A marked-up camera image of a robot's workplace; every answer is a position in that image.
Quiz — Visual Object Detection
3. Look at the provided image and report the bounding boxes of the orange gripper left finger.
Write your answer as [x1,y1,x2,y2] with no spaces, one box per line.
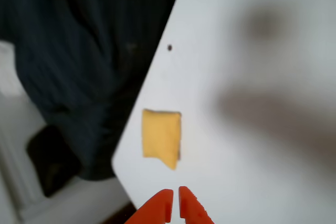
[125,188,174,224]

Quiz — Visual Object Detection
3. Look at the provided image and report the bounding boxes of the person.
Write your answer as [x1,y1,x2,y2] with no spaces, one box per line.
[0,0,184,182]

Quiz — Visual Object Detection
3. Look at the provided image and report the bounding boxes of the yellow bean bag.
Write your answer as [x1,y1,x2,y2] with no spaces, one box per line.
[141,108,182,171]

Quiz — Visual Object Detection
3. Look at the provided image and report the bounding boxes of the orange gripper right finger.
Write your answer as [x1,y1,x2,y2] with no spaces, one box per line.
[179,186,215,224]

